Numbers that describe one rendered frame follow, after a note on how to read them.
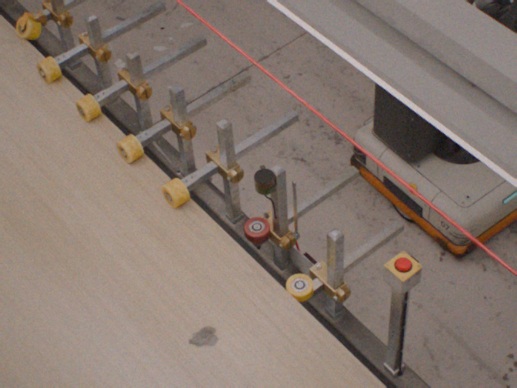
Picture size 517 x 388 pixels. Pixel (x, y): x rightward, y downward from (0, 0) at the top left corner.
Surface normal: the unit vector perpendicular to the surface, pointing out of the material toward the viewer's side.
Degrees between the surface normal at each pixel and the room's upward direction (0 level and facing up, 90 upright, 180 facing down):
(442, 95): 61
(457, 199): 0
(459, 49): 90
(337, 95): 0
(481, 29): 0
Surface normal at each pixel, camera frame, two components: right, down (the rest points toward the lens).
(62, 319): -0.05, -0.64
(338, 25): -0.70, 0.14
